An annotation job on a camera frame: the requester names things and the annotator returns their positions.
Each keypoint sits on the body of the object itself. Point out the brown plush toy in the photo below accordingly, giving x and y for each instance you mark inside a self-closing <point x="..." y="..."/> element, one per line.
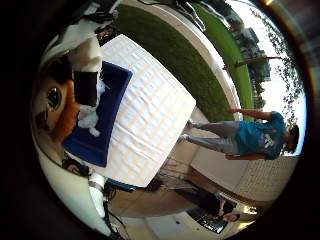
<point x="56" y="110"/>

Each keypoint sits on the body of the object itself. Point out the open laptop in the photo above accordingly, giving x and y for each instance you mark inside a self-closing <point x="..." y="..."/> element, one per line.
<point x="206" y="220"/>

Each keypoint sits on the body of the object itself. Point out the seated person in black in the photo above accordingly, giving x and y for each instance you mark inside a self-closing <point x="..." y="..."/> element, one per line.
<point x="216" y="205"/>

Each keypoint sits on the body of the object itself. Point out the white striped tablecloth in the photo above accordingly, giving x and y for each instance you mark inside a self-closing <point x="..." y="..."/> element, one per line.
<point x="150" y="110"/>

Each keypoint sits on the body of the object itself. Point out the person in teal shirt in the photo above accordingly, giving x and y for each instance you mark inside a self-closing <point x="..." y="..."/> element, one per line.
<point x="250" y="136"/>

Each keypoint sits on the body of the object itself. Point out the grey plush toy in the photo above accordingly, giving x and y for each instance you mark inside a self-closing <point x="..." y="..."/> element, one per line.
<point x="89" y="123"/>

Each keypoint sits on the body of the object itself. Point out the blue plastic container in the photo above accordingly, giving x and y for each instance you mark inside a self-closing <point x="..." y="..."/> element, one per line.
<point x="100" y="133"/>

